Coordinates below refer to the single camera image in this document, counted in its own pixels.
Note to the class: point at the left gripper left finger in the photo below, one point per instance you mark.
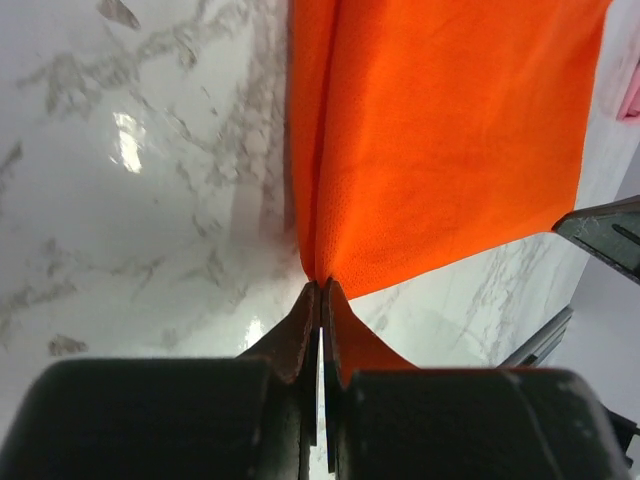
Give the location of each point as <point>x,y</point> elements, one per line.
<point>248,417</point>

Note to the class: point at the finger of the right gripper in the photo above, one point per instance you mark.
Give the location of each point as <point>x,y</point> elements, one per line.
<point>609,233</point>

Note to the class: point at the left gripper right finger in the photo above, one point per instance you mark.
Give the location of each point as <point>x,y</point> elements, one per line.
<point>389,419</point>

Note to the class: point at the orange t shirt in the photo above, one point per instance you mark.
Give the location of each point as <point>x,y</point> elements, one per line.
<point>424,132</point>

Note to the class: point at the pink folded t shirt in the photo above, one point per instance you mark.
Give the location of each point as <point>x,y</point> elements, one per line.
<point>629,108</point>

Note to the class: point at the aluminium frame rail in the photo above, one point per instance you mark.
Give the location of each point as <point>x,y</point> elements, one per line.
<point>534,351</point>

